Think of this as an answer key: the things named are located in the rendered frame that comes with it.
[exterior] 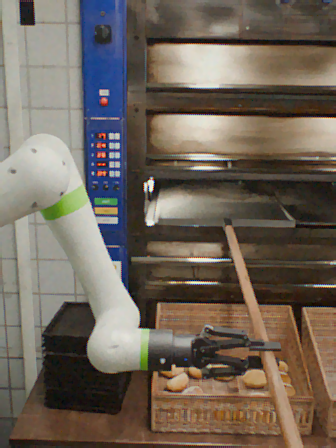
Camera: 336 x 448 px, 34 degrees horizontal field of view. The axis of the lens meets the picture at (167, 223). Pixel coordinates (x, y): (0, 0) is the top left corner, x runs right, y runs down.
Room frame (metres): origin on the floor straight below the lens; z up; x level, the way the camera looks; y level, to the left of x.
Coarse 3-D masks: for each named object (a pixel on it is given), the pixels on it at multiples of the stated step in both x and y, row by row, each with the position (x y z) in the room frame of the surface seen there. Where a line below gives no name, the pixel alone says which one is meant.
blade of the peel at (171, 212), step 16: (160, 208) 2.31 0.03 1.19; (176, 208) 2.34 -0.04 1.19; (192, 208) 2.35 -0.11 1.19; (208, 208) 2.35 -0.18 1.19; (224, 208) 2.35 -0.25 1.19; (240, 208) 2.36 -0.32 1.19; (256, 208) 2.36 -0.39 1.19; (272, 208) 2.37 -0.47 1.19; (160, 224) 2.11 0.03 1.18; (176, 224) 2.11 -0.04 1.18; (192, 224) 2.11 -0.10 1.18; (208, 224) 2.11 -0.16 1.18; (240, 224) 2.11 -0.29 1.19; (256, 224) 2.11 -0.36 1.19; (272, 224) 2.11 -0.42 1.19; (288, 224) 2.11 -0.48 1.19
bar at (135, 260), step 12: (132, 264) 1.74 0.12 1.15; (144, 264) 1.74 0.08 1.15; (156, 264) 1.74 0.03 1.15; (168, 264) 1.74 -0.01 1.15; (180, 264) 1.74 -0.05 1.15; (192, 264) 1.73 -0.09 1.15; (204, 264) 1.73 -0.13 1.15; (216, 264) 1.73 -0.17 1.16; (228, 264) 1.73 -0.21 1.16; (252, 264) 1.73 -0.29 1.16; (264, 264) 1.73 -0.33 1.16; (276, 264) 1.73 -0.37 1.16; (288, 264) 1.72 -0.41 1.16; (300, 264) 1.72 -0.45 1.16; (312, 264) 1.72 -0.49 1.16; (324, 264) 1.72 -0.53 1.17
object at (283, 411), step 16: (240, 256) 1.69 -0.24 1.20; (240, 272) 1.55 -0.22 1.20; (256, 304) 1.34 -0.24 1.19; (256, 320) 1.24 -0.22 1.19; (256, 336) 1.17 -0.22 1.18; (272, 352) 1.10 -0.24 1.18; (272, 368) 1.02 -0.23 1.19; (272, 384) 0.97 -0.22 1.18; (272, 400) 0.94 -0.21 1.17; (288, 416) 0.87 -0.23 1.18; (288, 432) 0.82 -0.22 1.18
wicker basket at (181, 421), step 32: (160, 320) 2.06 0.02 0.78; (224, 320) 2.06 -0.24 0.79; (288, 320) 2.05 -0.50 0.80; (224, 352) 2.02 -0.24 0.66; (256, 352) 2.02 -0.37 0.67; (288, 352) 2.01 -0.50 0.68; (160, 384) 1.90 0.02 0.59; (192, 384) 1.90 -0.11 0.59; (224, 384) 1.90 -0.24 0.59; (160, 416) 1.62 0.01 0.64; (192, 416) 1.69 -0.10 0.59; (224, 416) 1.61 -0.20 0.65; (256, 416) 1.61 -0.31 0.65
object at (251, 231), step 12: (144, 228) 2.11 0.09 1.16; (156, 228) 2.11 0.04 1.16; (168, 228) 2.11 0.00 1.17; (180, 228) 2.11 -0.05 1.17; (192, 228) 2.11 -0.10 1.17; (204, 228) 2.11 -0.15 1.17; (216, 228) 2.10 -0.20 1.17; (240, 228) 2.10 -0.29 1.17; (252, 228) 2.10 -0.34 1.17; (264, 228) 2.10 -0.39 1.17; (276, 228) 2.10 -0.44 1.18; (288, 228) 2.10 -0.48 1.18; (300, 228) 2.10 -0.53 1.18; (312, 228) 2.10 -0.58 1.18; (324, 228) 2.10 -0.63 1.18
